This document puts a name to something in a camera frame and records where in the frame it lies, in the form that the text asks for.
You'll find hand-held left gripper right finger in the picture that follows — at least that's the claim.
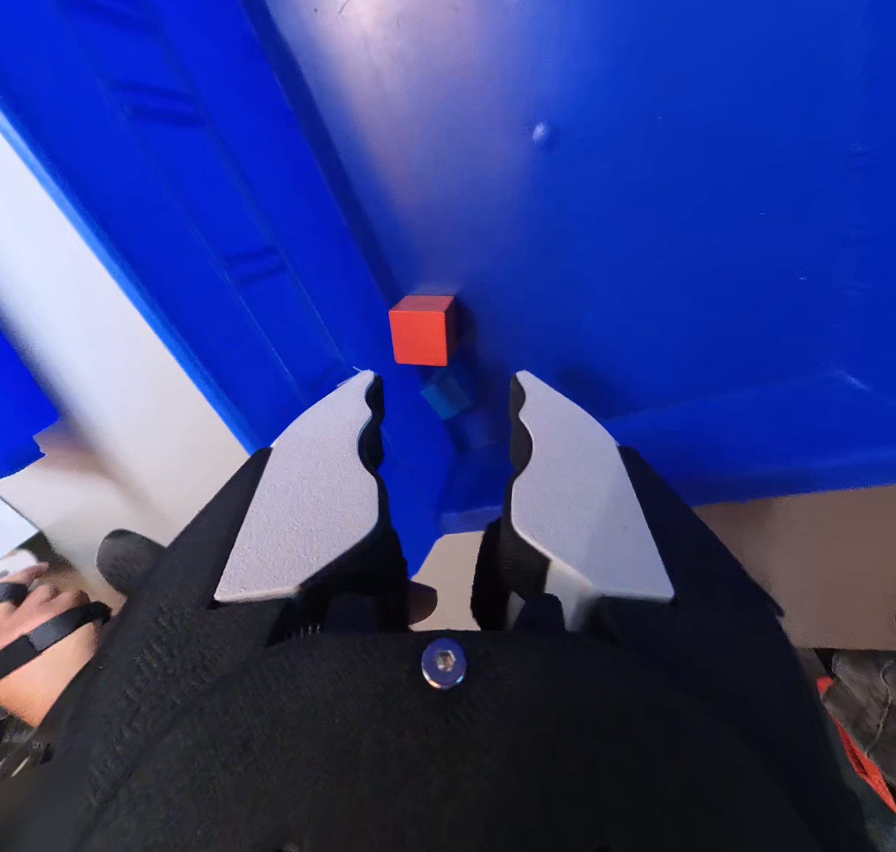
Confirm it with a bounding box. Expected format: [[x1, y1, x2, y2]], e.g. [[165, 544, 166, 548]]
[[470, 369, 675, 634]]

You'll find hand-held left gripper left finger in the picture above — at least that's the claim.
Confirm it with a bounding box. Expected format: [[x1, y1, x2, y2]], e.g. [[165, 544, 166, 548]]
[[213, 369, 414, 634]]

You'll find red cube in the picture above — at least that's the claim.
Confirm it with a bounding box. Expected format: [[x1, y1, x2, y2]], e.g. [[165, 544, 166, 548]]
[[388, 295, 460, 367]]

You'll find blue plastic bin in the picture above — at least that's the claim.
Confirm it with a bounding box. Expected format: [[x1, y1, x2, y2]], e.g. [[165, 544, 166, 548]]
[[0, 327, 63, 480], [0, 0, 896, 576]]

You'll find person's right hand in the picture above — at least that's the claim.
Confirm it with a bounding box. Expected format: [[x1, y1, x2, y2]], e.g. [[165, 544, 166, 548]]
[[0, 563, 113, 727]]

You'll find blue cube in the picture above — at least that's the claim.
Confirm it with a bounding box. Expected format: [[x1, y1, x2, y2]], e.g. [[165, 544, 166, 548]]
[[420, 369, 478, 420]]

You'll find dark bag with red strap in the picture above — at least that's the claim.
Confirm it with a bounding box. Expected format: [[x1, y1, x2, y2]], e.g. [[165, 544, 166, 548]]
[[815, 648, 896, 814]]

